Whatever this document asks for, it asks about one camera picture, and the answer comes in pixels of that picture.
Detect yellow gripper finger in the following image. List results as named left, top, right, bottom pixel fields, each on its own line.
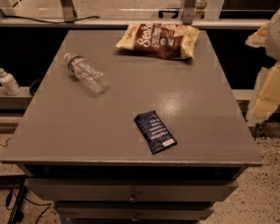
left=245, top=23, right=269, bottom=48
left=245, top=61, right=280, bottom=124

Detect clear plastic water bottle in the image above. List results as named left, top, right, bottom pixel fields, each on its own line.
left=64, top=53, right=108, bottom=94

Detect white pump dispenser bottle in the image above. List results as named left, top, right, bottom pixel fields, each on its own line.
left=0, top=66, right=21, bottom=96

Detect brown yellow chip bag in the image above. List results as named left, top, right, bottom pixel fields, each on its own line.
left=116, top=23, right=200, bottom=60

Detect dark blue snack wrapper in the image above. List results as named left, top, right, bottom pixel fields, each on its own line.
left=133, top=111, right=177, bottom=155

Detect grey drawer cabinet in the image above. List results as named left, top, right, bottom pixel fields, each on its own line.
left=2, top=30, right=262, bottom=224

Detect metal frame post right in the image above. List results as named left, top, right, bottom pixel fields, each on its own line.
left=182, top=0, right=196, bottom=24

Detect metal frame post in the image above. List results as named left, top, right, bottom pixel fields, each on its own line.
left=60, top=0, right=77, bottom=22
left=182, top=0, right=196, bottom=24

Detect metal frame post left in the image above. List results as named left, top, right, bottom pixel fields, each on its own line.
left=60, top=0, right=77, bottom=22

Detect black cable on ledge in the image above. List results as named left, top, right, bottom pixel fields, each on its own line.
left=0, top=9, right=101, bottom=24

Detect black floor cables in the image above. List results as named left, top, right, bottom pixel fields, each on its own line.
left=0, top=129, right=54, bottom=224

